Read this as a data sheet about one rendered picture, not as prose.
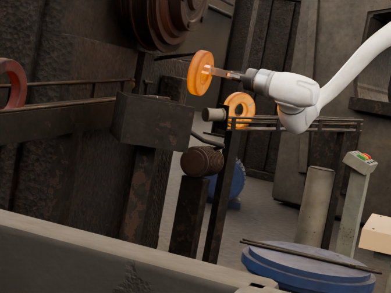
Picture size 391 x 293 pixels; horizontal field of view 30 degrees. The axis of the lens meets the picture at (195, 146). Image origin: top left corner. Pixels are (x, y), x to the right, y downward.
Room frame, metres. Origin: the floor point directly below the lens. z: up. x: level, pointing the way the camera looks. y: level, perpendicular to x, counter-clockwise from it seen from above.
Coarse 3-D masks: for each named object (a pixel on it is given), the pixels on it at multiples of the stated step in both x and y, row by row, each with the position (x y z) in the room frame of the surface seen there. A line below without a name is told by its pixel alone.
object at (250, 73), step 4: (248, 72) 2.44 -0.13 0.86; (252, 72) 2.44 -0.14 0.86; (256, 72) 2.44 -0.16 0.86; (240, 76) 2.44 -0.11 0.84; (244, 76) 2.44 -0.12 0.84; (248, 76) 2.43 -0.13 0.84; (252, 76) 2.43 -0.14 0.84; (240, 80) 2.44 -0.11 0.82; (244, 80) 2.44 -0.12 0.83; (248, 80) 2.43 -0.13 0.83; (252, 80) 2.43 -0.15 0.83; (244, 84) 2.44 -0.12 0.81; (248, 84) 2.43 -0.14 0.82; (252, 84) 2.43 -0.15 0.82; (244, 88) 2.46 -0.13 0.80; (248, 88) 2.45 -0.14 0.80; (252, 88) 2.44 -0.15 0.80
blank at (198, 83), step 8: (200, 56) 2.48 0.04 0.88; (208, 56) 2.52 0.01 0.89; (192, 64) 2.47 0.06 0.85; (200, 64) 2.47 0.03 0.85; (208, 64) 2.54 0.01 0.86; (192, 72) 2.46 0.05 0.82; (200, 72) 2.48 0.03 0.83; (192, 80) 2.47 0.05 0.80; (200, 80) 2.50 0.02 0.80; (208, 80) 2.57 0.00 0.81; (192, 88) 2.48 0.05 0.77; (200, 88) 2.52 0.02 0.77
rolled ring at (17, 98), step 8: (0, 64) 1.90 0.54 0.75; (8, 64) 1.94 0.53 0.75; (16, 64) 1.97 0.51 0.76; (0, 72) 1.91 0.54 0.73; (8, 72) 1.97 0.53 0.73; (16, 72) 1.97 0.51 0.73; (24, 72) 2.01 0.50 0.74; (16, 80) 1.99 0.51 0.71; (24, 80) 2.01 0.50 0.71; (16, 88) 2.01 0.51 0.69; (24, 88) 2.02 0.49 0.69; (16, 96) 2.01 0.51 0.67; (24, 96) 2.02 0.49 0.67; (8, 104) 2.00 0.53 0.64; (16, 104) 2.00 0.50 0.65
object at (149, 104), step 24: (120, 96) 2.25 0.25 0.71; (144, 96) 2.37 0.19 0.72; (120, 120) 2.15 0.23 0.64; (144, 120) 2.11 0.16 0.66; (168, 120) 2.13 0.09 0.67; (192, 120) 2.15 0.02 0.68; (144, 144) 2.12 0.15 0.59; (168, 144) 2.13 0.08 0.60; (144, 168) 2.25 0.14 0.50; (144, 192) 2.25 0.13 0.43
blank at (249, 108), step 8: (232, 96) 3.13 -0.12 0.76; (240, 96) 3.15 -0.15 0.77; (248, 96) 3.17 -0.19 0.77; (224, 104) 3.13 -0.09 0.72; (232, 104) 3.13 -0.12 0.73; (248, 104) 3.17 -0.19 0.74; (232, 112) 3.13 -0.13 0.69; (248, 112) 3.18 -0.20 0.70; (240, 120) 3.16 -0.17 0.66; (248, 120) 3.18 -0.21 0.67
